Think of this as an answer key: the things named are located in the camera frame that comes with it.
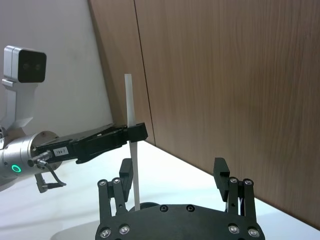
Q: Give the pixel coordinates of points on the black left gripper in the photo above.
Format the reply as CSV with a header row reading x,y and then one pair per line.
x,y
47,146

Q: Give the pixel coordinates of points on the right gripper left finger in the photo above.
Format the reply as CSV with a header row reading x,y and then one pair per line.
x,y
125,180

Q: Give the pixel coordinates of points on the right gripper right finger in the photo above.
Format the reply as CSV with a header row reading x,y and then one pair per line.
x,y
221,175

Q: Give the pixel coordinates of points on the thin white plastic stick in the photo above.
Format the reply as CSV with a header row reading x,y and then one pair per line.
x,y
130,105

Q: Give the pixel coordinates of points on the brown wooden panel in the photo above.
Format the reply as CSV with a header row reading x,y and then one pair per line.
x,y
225,75

